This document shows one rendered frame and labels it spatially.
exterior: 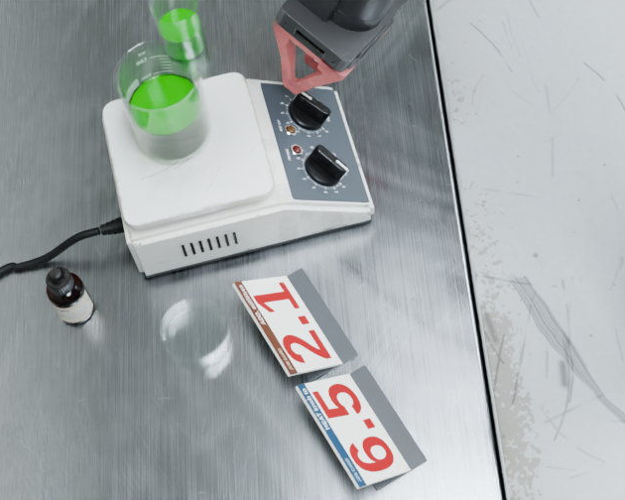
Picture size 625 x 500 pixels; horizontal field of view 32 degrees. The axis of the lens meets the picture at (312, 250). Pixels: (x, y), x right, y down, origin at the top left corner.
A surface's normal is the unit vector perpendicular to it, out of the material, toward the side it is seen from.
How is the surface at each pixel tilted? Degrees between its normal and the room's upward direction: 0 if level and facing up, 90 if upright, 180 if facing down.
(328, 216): 90
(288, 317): 40
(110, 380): 0
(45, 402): 0
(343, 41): 25
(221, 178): 0
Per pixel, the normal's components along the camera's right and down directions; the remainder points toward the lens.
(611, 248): -0.05, -0.45
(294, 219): 0.25, 0.86
